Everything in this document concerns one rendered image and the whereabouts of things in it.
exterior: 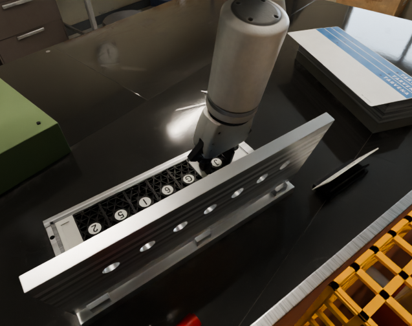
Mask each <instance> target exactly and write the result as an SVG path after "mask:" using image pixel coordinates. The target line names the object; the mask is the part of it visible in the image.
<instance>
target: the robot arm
mask: <svg viewBox="0 0 412 326"><path fill-rule="evenodd" d="M289 23H290V21H289V18H288V15H287V12H286V6H285V0H227V1H226V2H225V3H224V4H223V5H222V7H221V11H220V16H219V23H218V28H217V35H216V40H215V47H214V51H213V59H212V64H211V71H210V79H209V84H208V90H207V95H206V107H204V109H203V110H202V113H201V115H200V116H199V120H198V122H197V126H196V129H195V134H194V137H193V143H194V145H195V147H194V148H193V149H192V150H191V152H190V153H189V154H188V156H187V157H188V158H189V160H190V161H191V162H196V161H197V162H199V167H200V169H201V170H202V171H204V172H205V173H206V174H207V175H209V174H210V171H211V166H212V163H211V160H212V158H213V157H216V156H217V155H220V154H223V155H224V156H225V157H226V158H227V159H228V160H229V162H232V160H233V156H234V154H235V151H236V150H238V149H239V144H240V143H242V142H244V141H245V140H246V138H247V136H248V134H249V133H250V132H251V131H252V130H251V126H252V121H253V118H254V116H255V114H256V112H257V108H258V107H259V103H260V101H261V99H262V96H263V93H264V91H265V88H266V85H267V83H268V80H269V77H270V75H271V72H272V69H273V68H274V64H275V62H276V60H277V56H278V54H279V51H280V49H281V46H282V44H283V42H284V39H285V36H286V33H287V30H288V28H289Z"/></svg>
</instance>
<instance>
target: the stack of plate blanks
mask: <svg viewBox="0 0 412 326"><path fill-rule="evenodd" d="M331 28H333V29H334V30H335V31H337V32H338V33H340V34H341V35H342V36H344V37H345V38H347V39H348V40H349V41H351V42H353V43H354V44H355V45H357V46H358V47H360V48H361V49H362V50H364V51H365V52H366V53H368V54H369V55H371V56H372V57H373V58H375V59H376V60H378V61H379V62H380V63H382V64H384V65H385V66H386V67H388V68H389V69H391V70H392V71H393V72H395V73H396V74H398V75H399V76H400V77H402V78H403V79H405V80H406V81H407V82H409V83H410V84H411V85H412V77H411V76H409V75H408V74H406V73H405V72H404V71H402V70H400V69H399V68H398V67H396V66H394V65H393V64H392V63H390V62H389V61H387V60H386V59H384V58H383V57H381V56H380V55H379V54H377V53H376V52H374V51H373V50H371V49H370V48H369V47H367V46H365V45H364V44H363V43H361V42H360V41H358V40H357V39H355V38H354V37H352V36H351V35H350V34H348V33H346V32H345V31H344V30H342V29H341V28H339V27H331ZM296 59H297V60H298V61H299V62H300V63H301V64H302V66H304V68H306V69H307V70H308V71H309V72H310V73H311V74H312V75H313V76H314V77H315V78H316V79H317V80H318V81H319V82H320V83H321V84H322V85H323V86H324V87H325V88H326V89H327V90H328V91H329V92H331V93H332V94H333V95H334V96H335V97H336V98H337V99H338V100H339V101H340V102H341V103H342V104H343V105H344V106H345V107H346V108H347V109H348V110H349V111H350V112H351V113H352V114H353V115H355V117H357V119H359V121H361V123H362V124H363V125H364V126H366V128H368V130H370V131H371V132H372V133H378V132H381V131H387V130H390V129H395V128H399V127H404V126H407V125H412V99H408V100H402V101H399V102H393V103H387V104H383V105H376V106H369V105H367V104H366V103H365V102H364V101H363V100H362V99H361V98H360V97H359V96H358V95H356V94H355V93H354V92H353V91H352V90H350V88H348V86H346V85H345V84H344V83H343V82H342V81H341V80H339V79H338V78H337V77H336V76H335V75H333V73H332V72H331V71H330V70H328V69H327V68H326V67H325V66H324V65H322V64H321V63H320V62H319V61H318V60H317V59H316V58H315V57H314V56H313V55H311V54H310V53H309V52H308V51H307V50H305V49H304V48H303V47H302V46H301V45H299V48H298V51H297V54H296Z"/></svg>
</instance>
